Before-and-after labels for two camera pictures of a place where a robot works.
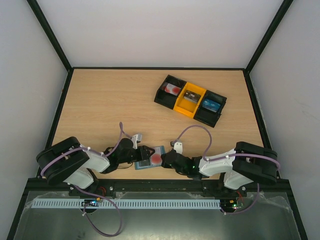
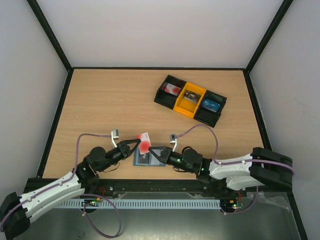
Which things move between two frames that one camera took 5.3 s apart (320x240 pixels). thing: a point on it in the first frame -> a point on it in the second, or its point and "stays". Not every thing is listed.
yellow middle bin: (186, 106) stays
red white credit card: (155, 159) -> (145, 143)
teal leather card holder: (155, 159) stays
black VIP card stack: (191, 96) stays
